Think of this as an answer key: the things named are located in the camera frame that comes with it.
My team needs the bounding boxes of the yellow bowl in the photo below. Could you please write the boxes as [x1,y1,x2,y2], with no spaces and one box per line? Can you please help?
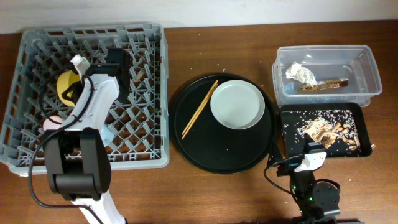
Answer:
[57,70,83,107]

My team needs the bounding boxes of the food scraps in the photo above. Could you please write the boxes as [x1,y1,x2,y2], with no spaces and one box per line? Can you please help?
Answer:
[294,110,361,153]

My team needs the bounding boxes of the light blue plastic cup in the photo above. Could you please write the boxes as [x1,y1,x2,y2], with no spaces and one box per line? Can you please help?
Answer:
[100,123,115,147]

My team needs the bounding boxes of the pink plastic cup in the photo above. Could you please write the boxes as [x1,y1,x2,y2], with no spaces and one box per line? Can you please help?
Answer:
[43,116,65,131]

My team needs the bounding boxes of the gold snack wrapper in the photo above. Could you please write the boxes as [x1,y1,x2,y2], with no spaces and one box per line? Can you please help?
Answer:
[299,78,349,92]

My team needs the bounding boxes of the light grey plate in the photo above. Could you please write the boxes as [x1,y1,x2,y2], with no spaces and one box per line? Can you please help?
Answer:
[210,80,266,129]

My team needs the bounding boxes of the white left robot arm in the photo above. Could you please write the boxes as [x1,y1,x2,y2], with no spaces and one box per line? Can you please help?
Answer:
[36,48,132,223]

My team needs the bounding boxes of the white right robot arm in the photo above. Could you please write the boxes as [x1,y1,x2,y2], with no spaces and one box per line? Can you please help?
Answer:
[277,134,340,223]

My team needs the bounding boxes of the grey plastic dishwasher rack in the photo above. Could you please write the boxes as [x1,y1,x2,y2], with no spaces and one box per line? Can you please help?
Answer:
[1,24,170,177]

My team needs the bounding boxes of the black rectangular tray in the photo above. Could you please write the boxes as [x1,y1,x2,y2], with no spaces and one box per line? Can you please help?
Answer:
[280,103,373,158]

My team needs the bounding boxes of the crumpled white tissue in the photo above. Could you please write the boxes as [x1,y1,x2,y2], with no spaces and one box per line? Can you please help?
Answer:
[285,62,318,86]

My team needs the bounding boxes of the round black tray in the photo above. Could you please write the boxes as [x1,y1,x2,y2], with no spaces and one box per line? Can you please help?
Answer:
[169,73,277,174]

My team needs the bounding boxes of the clear plastic bin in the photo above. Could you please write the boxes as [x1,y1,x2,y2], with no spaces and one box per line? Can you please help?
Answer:
[272,45,382,106]

